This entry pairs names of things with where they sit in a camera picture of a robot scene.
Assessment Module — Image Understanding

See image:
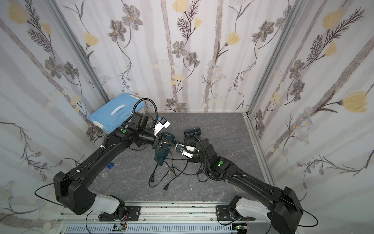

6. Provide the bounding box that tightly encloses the dark green hair dryer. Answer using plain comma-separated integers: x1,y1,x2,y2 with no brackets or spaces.
154,132,182,166
184,127,202,136

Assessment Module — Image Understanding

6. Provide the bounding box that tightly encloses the black hair dryer cord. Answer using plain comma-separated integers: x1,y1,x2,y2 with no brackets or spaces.
148,152,191,192

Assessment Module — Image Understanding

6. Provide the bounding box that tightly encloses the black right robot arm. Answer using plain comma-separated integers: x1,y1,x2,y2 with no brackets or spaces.
184,134,303,234

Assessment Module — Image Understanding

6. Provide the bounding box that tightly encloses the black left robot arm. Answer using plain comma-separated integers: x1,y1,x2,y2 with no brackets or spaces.
53,111,162,220

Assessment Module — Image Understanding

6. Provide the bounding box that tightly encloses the small blue cap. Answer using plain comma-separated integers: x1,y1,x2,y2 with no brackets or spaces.
107,162,114,169

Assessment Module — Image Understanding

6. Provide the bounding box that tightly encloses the blue lid storage box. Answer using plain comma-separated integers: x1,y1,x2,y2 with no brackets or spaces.
89,93,140,133

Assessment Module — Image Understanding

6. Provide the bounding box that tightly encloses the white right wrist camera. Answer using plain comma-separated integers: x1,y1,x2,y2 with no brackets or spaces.
174,143,196,159

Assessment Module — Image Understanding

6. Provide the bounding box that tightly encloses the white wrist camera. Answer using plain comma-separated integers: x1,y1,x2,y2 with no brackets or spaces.
153,117,170,135
174,143,196,159

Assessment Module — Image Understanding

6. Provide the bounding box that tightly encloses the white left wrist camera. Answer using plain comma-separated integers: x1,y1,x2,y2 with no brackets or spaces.
153,117,170,135

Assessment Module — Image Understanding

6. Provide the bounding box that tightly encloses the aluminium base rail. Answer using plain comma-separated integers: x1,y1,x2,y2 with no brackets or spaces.
53,201,277,234

